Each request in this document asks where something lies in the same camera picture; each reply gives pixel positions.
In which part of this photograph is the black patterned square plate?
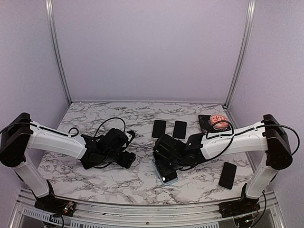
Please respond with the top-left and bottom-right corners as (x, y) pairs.
(198, 114), (231, 133)

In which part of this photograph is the black smartphone mint edge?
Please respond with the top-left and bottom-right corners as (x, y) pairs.
(154, 161), (178, 185)

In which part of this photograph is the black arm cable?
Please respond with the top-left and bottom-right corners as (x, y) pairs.
(205, 123), (300, 162)
(0, 117), (128, 141)

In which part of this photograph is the aluminium front rail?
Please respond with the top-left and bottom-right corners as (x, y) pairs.
(9, 196), (285, 228)

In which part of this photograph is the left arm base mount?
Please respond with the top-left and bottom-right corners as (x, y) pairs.
(34, 180), (76, 217)

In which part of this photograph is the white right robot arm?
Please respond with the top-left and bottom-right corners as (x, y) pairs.
(152, 114), (293, 213)

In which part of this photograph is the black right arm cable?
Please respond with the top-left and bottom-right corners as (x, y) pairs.
(205, 123), (300, 162)

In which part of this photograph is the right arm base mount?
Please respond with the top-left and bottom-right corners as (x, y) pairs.
(218, 184), (260, 218)

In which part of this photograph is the black phone case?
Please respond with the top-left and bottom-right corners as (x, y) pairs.
(81, 160), (93, 170)

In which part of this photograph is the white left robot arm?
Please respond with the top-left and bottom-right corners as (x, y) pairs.
(0, 113), (136, 211)

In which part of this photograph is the right aluminium frame post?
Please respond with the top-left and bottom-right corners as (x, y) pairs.
(224, 0), (257, 109)

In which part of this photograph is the left aluminium frame post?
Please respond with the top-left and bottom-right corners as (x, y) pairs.
(45, 0), (72, 106)

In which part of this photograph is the black smartphone teal edge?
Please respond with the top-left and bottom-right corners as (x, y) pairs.
(152, 120), (167, 138)

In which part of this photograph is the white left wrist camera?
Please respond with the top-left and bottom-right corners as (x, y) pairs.
(125, 130), (136, 142)

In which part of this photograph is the aluminium frame post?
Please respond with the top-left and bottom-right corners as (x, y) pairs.
(45, 0), (72, 106)
(224, 0), (257, 109)

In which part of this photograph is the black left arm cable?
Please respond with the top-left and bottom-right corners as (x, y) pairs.
(0, 117), (128, 141)

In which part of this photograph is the black smartphone green edge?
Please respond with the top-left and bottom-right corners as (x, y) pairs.
(218, 162), (237, 190)

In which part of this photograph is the light blue phone case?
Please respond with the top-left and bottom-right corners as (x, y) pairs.
(152, 159), (179, 186)

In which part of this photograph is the red white patterned bowl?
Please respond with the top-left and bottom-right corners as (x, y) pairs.
(210, 114), (229, 130)

